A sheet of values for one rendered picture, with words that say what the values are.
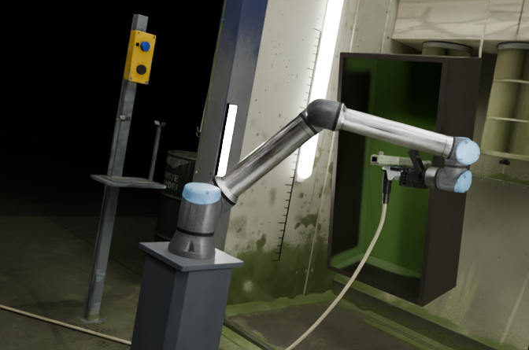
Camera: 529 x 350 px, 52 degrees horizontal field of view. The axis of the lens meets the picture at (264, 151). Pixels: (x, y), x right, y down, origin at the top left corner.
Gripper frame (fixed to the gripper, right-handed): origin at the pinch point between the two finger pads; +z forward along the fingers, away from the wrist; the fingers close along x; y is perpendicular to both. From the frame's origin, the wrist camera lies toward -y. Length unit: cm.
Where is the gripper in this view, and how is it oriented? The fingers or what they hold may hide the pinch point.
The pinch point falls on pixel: (386, 167)
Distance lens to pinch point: 246.0
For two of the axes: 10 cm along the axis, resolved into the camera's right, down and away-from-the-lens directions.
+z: -7.2, -0.9, 6.8
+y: -1.0, 9.9, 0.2
